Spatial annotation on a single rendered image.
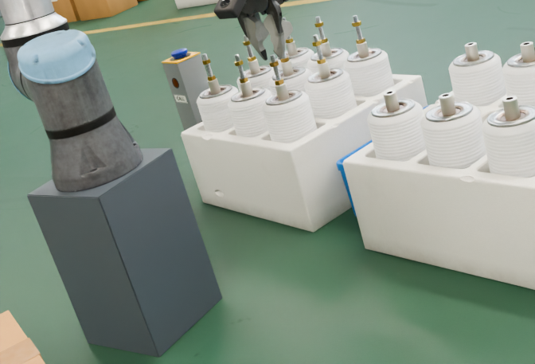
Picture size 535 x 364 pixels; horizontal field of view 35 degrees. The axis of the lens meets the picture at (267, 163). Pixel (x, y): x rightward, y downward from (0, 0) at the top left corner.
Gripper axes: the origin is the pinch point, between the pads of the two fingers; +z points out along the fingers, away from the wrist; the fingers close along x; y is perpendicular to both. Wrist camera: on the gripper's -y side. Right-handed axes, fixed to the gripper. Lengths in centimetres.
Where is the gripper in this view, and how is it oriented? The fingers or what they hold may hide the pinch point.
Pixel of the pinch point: (269, 53)
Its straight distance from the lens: 164.7
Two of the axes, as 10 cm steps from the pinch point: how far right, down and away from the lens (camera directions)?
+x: -7.8, -0.1, 6.3
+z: 2.7, 9.0, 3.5
